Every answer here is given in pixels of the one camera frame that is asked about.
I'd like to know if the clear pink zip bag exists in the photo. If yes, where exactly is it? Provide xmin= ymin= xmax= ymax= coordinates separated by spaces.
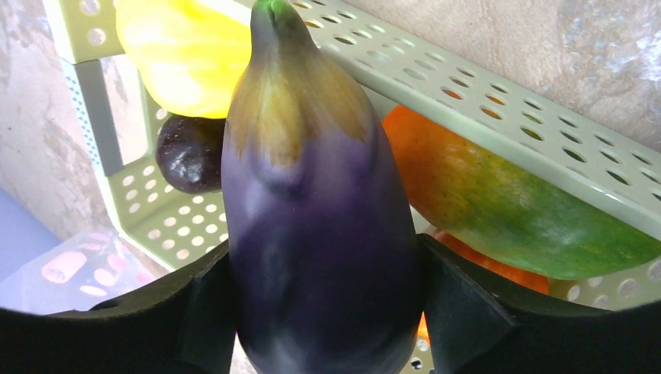
xmin=1 ymin=229 xmax=159 ymax=315

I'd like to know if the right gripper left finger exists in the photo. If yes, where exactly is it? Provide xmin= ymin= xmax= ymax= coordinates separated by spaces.
xmin=1 ymin=242 xmax=235 ymax=373

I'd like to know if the green orange mango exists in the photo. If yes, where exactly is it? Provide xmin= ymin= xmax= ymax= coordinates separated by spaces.
xmin=383 ymin=106 xmax=660 ymax=280

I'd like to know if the purple eggplant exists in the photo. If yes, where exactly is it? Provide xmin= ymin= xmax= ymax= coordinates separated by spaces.
xmin=221 ymin=1 xmax=424 ymax=373

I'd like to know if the dark purple plum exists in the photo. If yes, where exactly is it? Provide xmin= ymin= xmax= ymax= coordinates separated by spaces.
xmin=155 ymin=115 xmax=225 ymax=194

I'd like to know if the yellow bell pepper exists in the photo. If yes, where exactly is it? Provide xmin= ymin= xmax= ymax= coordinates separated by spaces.
xmin=115 ymin=0 xmax=251 ymax=118

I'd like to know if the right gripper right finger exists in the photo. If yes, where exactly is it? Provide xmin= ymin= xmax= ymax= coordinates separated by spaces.
xmin=418 ymin=234 xmax=660 ymax=373

